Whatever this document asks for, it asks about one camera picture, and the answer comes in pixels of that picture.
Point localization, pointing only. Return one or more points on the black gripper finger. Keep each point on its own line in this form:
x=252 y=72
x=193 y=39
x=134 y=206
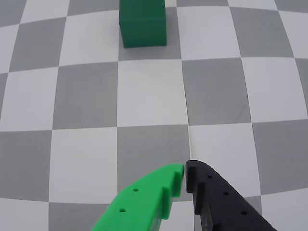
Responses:
x=221 y=202

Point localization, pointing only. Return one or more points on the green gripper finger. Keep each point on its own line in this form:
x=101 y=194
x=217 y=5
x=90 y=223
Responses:
x=146 y=199

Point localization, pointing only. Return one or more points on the dark green cube dice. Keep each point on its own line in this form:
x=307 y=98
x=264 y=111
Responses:
x=144 y=24

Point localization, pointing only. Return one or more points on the grey white checkerboard mat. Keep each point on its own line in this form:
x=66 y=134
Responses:
x=154 y=96

